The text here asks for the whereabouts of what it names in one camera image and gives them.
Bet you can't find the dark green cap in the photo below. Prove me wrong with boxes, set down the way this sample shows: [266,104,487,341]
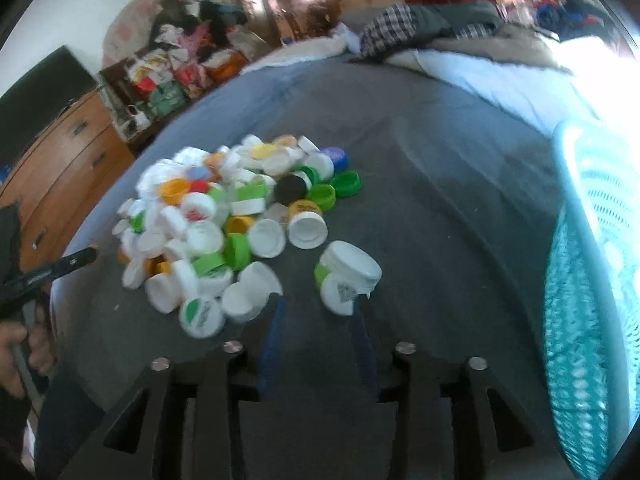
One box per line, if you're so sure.
[330,170,362,198]

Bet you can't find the plaid shirt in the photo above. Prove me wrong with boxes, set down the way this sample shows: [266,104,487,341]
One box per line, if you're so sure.
[359,3,418,58]

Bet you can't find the teal plastic laundry basket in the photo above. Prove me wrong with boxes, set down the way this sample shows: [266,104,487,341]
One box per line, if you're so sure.
[544,122,639,479]

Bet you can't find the white flip-top lid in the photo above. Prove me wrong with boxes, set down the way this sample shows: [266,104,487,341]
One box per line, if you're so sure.
[314,240,382,316]

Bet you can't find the black television screen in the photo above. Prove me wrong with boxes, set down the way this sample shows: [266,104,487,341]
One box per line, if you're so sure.
[0,47,98,169]

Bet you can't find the white lid green logo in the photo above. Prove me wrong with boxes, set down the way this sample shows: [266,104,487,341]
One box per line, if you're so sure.
[178,296,226,339]

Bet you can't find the orange bottle cap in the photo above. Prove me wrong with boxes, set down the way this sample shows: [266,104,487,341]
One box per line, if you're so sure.
[158,178,191,207]

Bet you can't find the grey bed blanket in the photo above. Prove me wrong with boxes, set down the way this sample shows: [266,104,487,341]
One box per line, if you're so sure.
[36,58,561,477]

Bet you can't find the black bottle cap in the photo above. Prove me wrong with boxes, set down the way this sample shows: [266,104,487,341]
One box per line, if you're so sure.
[273,174,308,206]

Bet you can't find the wooden chest of drawers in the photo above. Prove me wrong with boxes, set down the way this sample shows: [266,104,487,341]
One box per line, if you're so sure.
[1,90,134,270]

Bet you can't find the person's left hand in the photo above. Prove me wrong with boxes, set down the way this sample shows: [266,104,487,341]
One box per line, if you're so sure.
[1,307,56,400]

